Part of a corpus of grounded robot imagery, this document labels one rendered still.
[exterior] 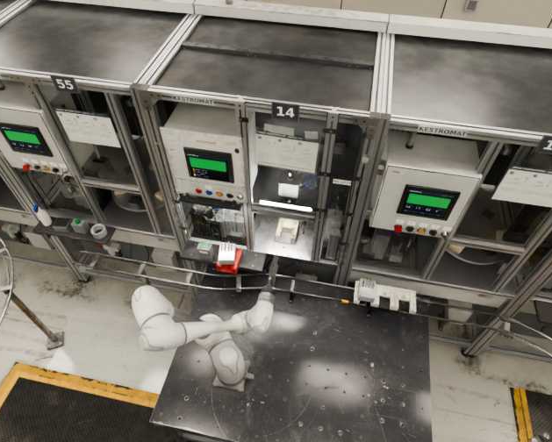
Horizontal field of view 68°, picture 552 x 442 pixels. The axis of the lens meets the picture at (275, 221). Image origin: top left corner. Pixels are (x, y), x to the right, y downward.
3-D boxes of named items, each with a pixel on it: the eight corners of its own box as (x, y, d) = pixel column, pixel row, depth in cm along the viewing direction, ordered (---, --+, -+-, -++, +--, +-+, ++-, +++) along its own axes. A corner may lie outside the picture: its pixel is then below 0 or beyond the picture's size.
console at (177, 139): (175, 196, 233) (156, 131, 198) (191, 162, 251) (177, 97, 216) (246, 207, 227) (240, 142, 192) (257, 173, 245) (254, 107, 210)
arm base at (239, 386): (249, 394, 229) (249, 391, 225) (211, 386, 232) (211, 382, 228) (257, 363, 241) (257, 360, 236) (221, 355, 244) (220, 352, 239)
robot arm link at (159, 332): (189, 334, 174) (177, 310, 182) (149, 344, 162) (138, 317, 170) (180, 352, 181) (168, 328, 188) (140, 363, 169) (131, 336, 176)
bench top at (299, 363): (150, 424, 223) (148, 421, 220) (209, 265, 290) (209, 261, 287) (432, 489, 204) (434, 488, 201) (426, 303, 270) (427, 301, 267)
